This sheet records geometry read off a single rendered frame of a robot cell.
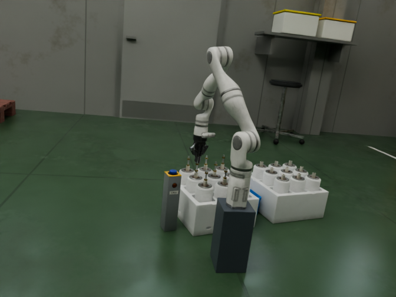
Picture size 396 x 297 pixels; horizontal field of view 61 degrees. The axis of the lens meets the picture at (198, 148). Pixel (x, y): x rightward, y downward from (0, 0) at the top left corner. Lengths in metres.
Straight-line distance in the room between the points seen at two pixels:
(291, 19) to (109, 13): 2.20
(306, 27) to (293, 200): 2.70
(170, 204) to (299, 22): 3.10
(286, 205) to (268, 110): 3.03
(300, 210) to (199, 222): 0.68
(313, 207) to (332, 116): 3.31
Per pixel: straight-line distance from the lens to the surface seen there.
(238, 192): 1.44
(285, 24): 4.28
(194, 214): 1.77
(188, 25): 4.59
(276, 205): 2.04
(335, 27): 4.57
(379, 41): 5.67
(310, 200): 2.19
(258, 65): 4.85
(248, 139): 1.37
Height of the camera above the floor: 0.91
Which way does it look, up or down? 15 degrees down
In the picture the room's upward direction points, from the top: 6 degrees clockwise
